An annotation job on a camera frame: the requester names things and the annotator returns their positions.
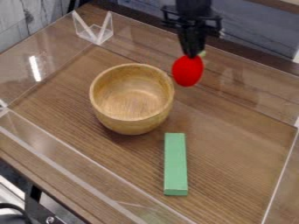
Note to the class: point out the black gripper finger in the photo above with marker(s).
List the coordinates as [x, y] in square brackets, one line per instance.
[199, 40]
[184, 34]

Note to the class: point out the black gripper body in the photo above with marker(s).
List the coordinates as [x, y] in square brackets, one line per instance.
[195, 21]

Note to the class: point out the red felt strawberry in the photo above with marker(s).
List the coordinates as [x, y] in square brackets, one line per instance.
[187, 70]

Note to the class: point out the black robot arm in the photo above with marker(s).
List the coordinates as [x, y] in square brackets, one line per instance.
[191, 4]

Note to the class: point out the wooden bowl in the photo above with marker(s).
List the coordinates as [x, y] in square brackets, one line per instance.
[130, 96]

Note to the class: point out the green rectangular block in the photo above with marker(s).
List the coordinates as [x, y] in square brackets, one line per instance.
[175, 173]

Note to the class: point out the black table leg clamp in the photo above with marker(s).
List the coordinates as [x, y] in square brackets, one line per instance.
[37, 212]

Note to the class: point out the clear acrylic corner bracket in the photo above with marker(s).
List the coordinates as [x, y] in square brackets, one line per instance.
[93, 33]

